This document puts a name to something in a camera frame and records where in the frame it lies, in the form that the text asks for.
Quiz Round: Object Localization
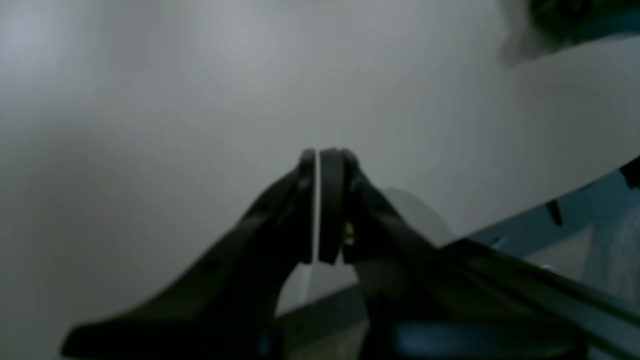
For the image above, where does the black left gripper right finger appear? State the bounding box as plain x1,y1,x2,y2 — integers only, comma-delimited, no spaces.
319,148,588,360

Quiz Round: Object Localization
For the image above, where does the grey T-shirt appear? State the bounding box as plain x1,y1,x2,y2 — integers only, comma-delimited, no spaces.
527,0,640,45

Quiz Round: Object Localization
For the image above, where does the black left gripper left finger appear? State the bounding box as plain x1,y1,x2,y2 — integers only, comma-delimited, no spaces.
61,149,316,360

